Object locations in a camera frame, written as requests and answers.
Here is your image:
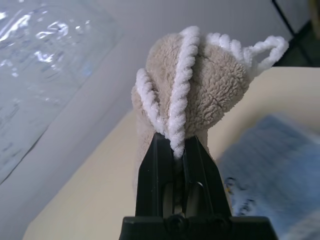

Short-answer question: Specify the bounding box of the light blue folded towel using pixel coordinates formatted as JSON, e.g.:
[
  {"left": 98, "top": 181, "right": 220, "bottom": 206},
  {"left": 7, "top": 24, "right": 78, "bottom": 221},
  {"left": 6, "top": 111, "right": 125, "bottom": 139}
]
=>
[{"left": 217, "top": 113, "right": 320, "bottom": 240}]

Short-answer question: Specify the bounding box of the beige towel with white trim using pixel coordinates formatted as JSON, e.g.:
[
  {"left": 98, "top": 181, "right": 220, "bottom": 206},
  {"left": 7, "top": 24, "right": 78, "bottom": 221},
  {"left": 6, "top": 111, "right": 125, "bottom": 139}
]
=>
[{"left": 131, "top": 25, "right": 290, "bottom": 201}]

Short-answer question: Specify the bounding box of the clear plastic wall sheet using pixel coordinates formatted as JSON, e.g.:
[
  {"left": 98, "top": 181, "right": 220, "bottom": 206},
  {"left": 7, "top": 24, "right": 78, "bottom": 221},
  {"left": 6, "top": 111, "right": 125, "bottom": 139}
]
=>
[{"left": 0, "top": 0, "right": 126, "bottom": 186}]

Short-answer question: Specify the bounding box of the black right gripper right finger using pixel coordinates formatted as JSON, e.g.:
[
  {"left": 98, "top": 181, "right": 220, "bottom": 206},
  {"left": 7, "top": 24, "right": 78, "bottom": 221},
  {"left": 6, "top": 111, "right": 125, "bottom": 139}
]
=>
[{"left": 181, "top": 136, "right": 234, "bottom": 218}]

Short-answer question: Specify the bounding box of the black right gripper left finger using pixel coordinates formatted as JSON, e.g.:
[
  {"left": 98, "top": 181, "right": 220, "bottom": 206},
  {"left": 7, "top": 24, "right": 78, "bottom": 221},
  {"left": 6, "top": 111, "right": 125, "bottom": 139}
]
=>
[{"left": 134, "top": 131, "right": 176, "bottom": 218}]

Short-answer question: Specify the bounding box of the black tripod stand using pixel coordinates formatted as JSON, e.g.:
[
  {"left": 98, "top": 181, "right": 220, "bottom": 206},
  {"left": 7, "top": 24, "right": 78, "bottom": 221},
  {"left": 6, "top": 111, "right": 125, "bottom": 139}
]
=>
[{"left": 271, "top": 0, "right": 313, "bottom": 48}]

